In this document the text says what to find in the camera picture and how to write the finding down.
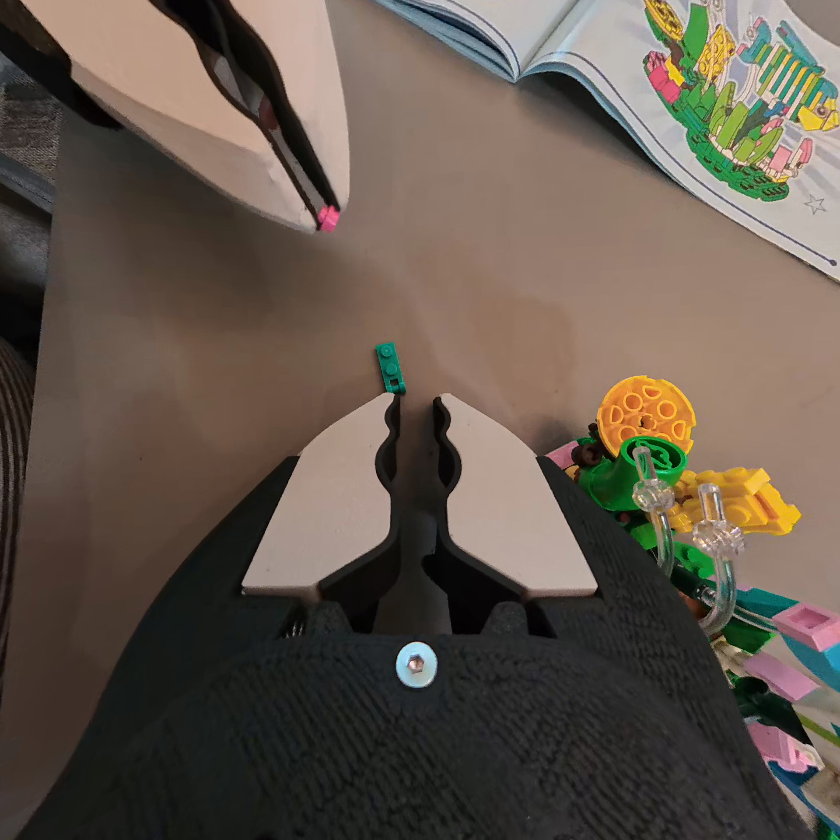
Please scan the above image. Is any toy brick instruction booklet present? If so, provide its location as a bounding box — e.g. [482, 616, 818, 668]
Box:
[373, 0, 840, 284]

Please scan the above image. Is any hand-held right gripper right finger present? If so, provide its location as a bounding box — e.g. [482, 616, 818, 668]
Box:
[420, 392, 601, 636]

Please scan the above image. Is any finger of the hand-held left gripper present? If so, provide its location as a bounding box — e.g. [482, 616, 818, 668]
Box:
[213, 0, 353, 214]
[20, 0, 324, 235]

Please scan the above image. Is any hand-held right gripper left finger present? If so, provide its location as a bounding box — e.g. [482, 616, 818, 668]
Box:
[240, 392, 403, 634]

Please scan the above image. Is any colourful toy brick flower model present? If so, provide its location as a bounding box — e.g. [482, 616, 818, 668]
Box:
[543, 374, 840, 840]

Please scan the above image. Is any grey desk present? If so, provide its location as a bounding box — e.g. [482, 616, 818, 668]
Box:
[0, 0, 840, 834]

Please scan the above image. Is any teal green toy clip plate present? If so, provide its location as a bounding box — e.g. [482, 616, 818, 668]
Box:
[375, 342, 407, 395]

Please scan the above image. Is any person's torso in striped shirt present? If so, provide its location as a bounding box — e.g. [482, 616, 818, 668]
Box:
[0, 331, 37, 664]

